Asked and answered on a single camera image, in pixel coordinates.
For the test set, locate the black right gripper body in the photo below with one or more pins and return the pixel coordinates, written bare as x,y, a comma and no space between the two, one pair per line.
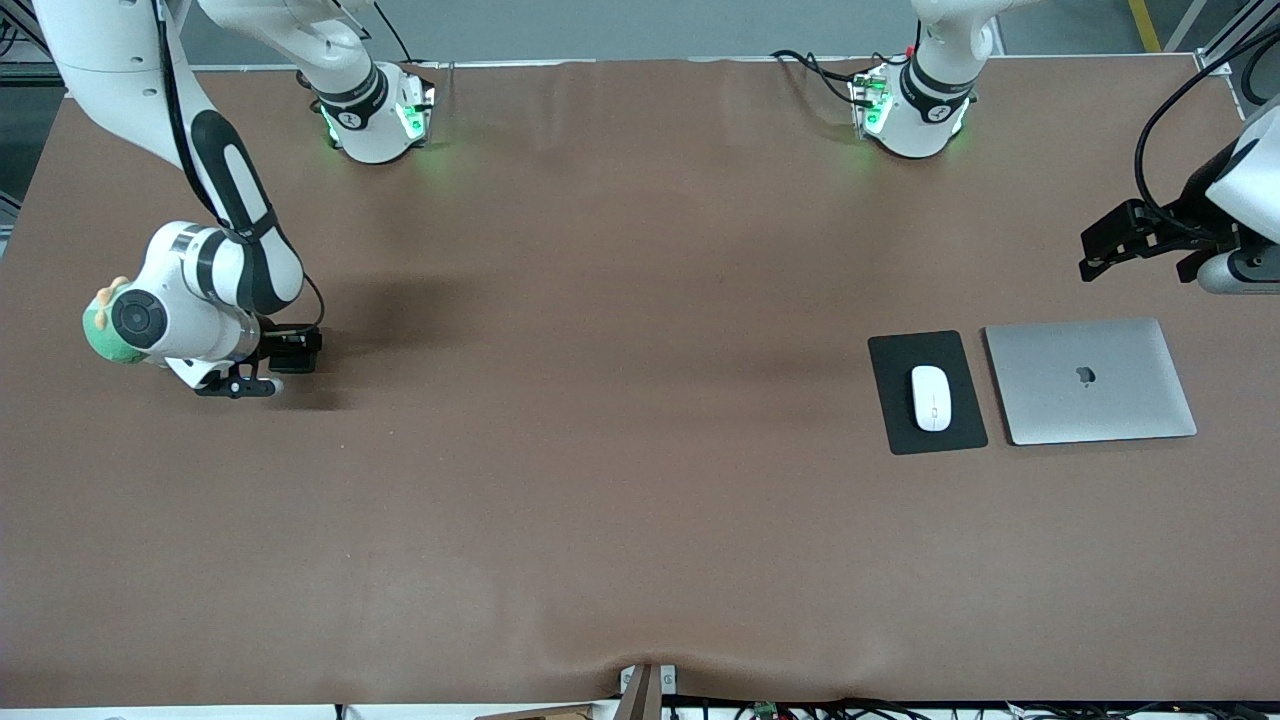
283,351

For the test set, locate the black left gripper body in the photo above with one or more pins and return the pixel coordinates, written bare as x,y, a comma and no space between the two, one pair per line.
1192,218

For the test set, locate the white computer mouse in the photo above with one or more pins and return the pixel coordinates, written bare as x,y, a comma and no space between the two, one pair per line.
931,398

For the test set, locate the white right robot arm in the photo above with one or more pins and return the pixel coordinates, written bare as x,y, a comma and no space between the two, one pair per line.
180,320

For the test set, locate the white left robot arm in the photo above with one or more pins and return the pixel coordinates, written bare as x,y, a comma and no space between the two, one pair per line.
925,100

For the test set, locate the black mouse pad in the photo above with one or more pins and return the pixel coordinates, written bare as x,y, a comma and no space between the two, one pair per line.
890,400

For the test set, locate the silver closed laptop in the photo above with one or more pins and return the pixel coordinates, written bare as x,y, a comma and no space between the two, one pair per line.
1090,400

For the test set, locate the green dinosaur plush toy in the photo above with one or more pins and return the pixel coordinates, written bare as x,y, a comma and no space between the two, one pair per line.
97,335

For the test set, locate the metal table edge bracket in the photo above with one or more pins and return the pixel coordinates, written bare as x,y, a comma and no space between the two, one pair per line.
645,695

